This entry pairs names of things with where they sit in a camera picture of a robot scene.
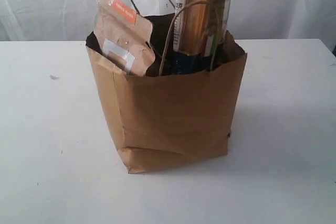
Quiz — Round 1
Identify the spaghetti packet with Italian flag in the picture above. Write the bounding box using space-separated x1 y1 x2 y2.
172 0 236 75

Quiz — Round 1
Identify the brown paper shopping bag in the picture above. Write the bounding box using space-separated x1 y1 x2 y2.
86 0 247 174

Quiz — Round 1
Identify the brown pouch with orange label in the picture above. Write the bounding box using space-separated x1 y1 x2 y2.
93 0 155 76

